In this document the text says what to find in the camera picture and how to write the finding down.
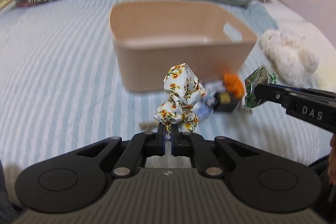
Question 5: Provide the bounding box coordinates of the green patterned snack packet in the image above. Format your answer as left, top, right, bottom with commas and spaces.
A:
244, 65, 277, 109

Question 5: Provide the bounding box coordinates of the black gold small box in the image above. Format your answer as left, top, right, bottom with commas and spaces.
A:
213, 92, 240, 113

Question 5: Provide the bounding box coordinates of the floral fabric scrunchie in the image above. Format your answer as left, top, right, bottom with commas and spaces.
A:
154, 63, 206, 138

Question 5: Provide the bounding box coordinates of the bear hair clip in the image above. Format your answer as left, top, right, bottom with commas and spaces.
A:
138, 121, 159, 131

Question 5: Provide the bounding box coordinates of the orange fluffy pompom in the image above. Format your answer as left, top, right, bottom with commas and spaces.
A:
223, 73, 245, 100

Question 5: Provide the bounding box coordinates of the white fluffy plush toy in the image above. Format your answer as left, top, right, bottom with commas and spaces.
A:
260, 29, 319, 87

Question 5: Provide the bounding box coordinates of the blue white card pack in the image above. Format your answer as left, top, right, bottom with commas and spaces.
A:
193, 81, 226, 121

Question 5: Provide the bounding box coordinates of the blue striped bed sheet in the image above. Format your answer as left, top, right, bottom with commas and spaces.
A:
0, 0, 336, 169

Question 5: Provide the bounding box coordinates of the beige plastic storage bin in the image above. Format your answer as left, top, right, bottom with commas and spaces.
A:
109, 0, 257, 92

